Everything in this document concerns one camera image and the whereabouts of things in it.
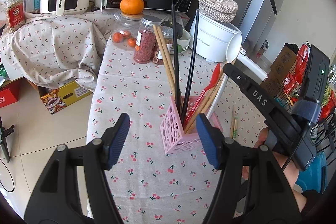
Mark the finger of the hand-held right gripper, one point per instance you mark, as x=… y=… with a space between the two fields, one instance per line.
x=236 y=75

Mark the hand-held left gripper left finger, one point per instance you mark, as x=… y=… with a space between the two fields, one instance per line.
x=118 y=142

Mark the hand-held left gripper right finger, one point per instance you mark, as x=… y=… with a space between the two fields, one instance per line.
x=207 y=140

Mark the white plastic spoon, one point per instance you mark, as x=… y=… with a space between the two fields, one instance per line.
x=233 y=48

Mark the plain wooden chopstick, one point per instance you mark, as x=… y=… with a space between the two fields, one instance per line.
x=232 y=121

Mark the wooden chopstick with green mark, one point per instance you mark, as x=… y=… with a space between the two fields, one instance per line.
x=235 y=124

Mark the red plastic spoon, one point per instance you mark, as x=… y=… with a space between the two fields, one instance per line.
x=207 y=90

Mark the pink perforated plastic basket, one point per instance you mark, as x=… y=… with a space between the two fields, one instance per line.
x=173 y=134

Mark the bunch of wooden chopsticks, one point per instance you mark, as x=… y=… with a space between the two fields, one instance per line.
x=164 y=56

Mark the person's right hand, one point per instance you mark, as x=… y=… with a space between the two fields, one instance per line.
x=287 y=169

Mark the white electric cooking pot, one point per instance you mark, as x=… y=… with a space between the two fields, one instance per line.
x=212 y=40

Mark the cherry print tablecloth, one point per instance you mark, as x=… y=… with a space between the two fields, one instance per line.
x=144 y=176

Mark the brown cardboard box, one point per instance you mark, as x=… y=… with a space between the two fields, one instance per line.
x=282 y=64

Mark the teal stool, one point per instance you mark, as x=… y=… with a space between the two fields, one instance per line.
x=313 y=174

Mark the green leafy vegetables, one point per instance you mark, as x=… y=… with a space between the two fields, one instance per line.
x=329 y=92

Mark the white and green bowl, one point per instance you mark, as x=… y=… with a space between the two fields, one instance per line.
x=185 y=41

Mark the red plastic bag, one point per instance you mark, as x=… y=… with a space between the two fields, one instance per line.
x=302 y=64

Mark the yellow printed cardboard box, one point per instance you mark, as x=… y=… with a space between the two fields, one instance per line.
x=63 y=98

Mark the dark green squash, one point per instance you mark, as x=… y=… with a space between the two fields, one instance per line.
x=179 y=29

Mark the small jar of dried fruit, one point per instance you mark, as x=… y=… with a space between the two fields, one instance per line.
x=168 y=40

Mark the tall jar of goji berries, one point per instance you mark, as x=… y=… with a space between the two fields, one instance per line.
x=144 y=45

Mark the glass jar with mandarins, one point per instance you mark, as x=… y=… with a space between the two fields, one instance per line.
x=123 y=29

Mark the cherry print cover cloth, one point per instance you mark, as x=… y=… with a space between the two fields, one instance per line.
x=52 y=48

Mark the small teal carton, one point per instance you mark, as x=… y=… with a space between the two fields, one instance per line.
x=37 y=2

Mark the red label nut box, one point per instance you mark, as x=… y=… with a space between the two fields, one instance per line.
x=15 y=16

